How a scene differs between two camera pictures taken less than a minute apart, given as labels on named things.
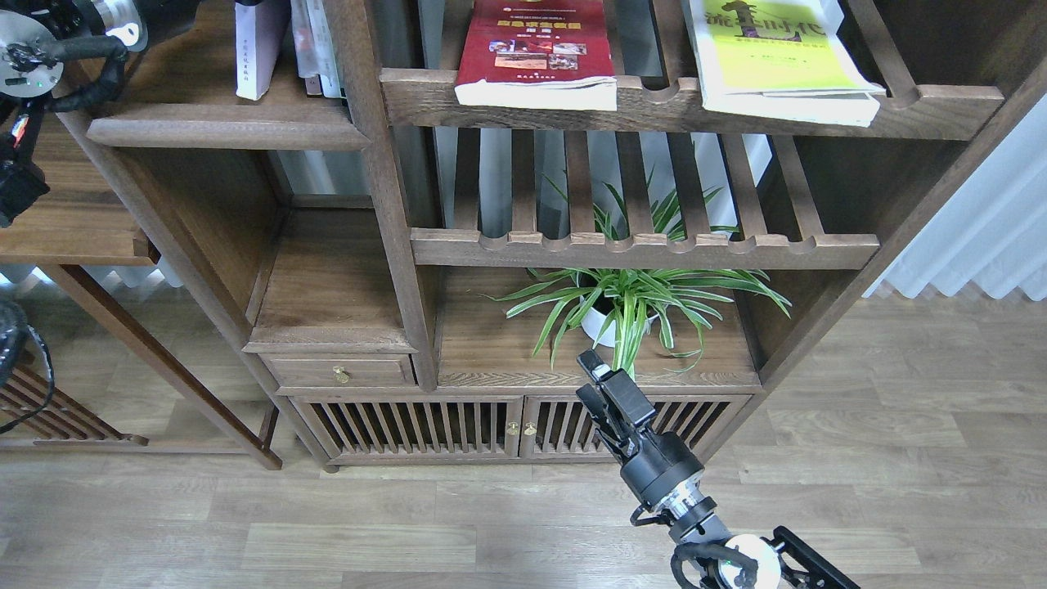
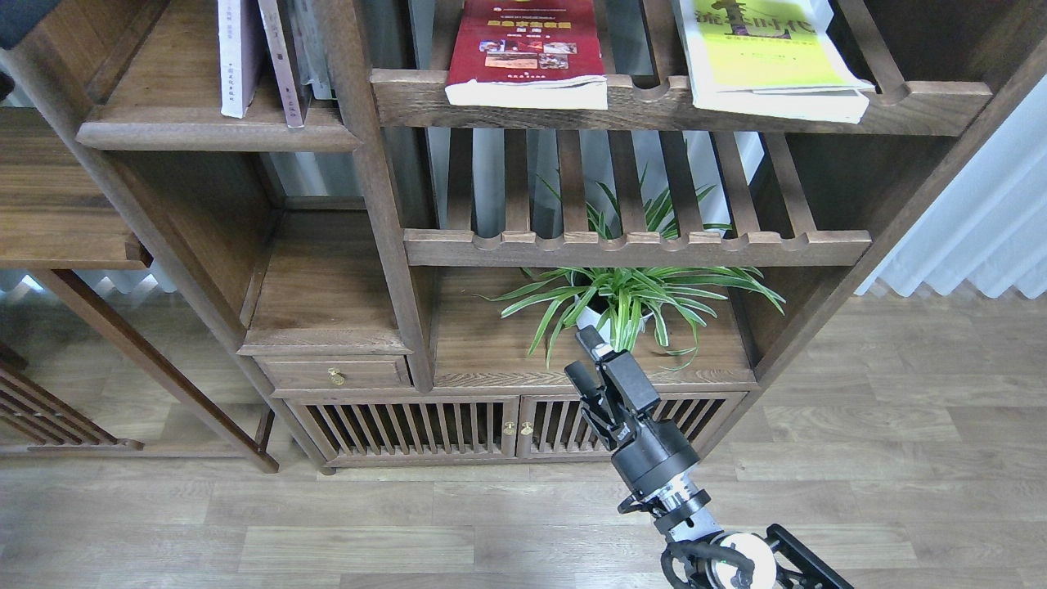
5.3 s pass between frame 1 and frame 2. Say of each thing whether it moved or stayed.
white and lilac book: moved
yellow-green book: stayed
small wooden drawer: stayed
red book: stayed
